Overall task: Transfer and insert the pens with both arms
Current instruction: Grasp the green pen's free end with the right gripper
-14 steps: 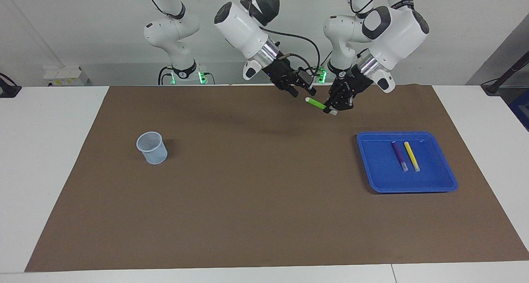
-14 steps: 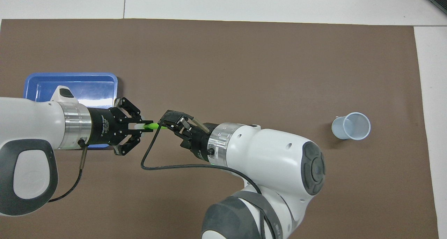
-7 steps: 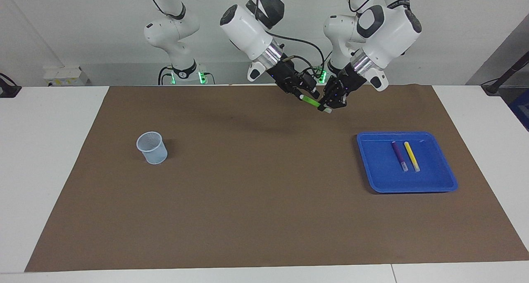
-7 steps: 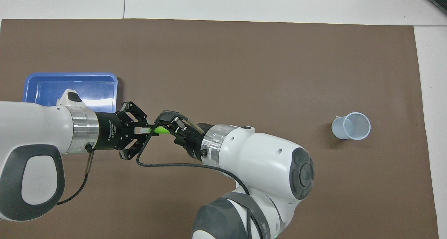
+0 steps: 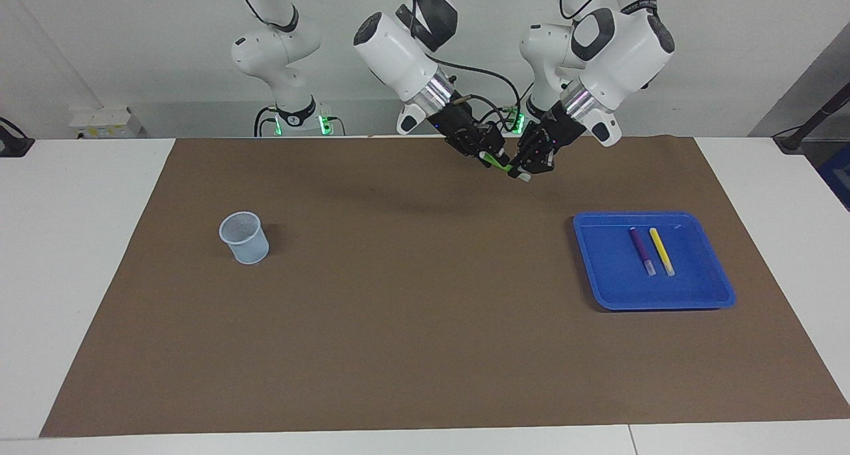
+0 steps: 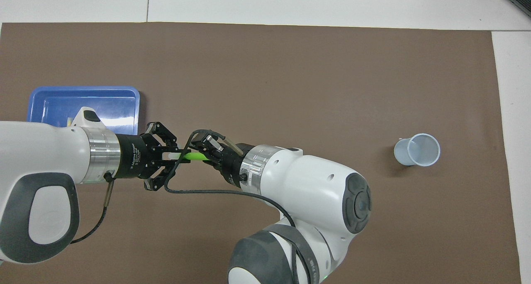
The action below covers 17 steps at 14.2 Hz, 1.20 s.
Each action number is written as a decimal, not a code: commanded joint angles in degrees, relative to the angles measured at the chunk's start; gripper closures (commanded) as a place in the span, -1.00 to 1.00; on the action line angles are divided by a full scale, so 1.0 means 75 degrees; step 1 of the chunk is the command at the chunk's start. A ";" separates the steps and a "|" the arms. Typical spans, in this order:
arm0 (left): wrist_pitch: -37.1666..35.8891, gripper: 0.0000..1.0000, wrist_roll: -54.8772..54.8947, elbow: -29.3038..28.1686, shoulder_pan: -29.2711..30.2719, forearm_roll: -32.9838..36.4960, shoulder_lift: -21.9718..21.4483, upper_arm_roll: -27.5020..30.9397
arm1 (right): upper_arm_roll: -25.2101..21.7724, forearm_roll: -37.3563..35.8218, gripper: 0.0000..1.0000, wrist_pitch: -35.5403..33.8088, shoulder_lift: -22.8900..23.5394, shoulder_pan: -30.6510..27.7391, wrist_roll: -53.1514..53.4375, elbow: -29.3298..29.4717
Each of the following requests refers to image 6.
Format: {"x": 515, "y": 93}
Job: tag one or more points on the green pen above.
{"x": 195, "y": 156}

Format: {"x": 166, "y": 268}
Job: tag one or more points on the brown table mat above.
{"x": 290, "y": 89}

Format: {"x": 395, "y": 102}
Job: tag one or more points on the translucent plastic cup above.
{"x": 421, "y": 153}

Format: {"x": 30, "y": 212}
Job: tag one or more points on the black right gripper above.
{"x": 230, "y": 163}

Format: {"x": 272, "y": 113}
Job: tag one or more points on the blue plastic tray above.
{"x": 116, "y": 105}

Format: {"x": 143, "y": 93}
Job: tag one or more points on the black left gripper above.
{"x": 132, "y": 155}

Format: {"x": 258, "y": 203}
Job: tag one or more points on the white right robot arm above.
{"x": 315, "y": 184}

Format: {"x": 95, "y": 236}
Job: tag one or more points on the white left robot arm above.
{"x": 37, "y": 151}

